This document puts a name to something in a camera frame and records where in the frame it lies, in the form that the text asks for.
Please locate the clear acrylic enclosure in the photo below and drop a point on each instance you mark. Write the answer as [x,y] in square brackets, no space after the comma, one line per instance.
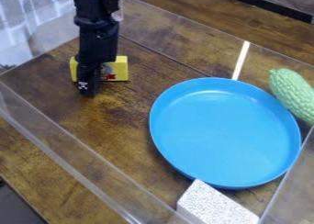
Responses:
[78,154]

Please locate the yellow butter block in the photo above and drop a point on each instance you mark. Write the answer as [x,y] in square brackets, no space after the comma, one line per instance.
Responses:
[113,71]

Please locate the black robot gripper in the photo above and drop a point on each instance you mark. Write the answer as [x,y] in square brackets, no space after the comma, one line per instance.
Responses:
[99,30]

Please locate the blue round tray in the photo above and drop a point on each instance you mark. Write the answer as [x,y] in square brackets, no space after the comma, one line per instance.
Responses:
[224,132]

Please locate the white speckled foam block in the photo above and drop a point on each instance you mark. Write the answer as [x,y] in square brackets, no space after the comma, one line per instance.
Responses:
[205,206]

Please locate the green bitter gourd toy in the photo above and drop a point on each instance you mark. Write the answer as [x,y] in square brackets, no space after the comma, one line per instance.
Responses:
[294,93]

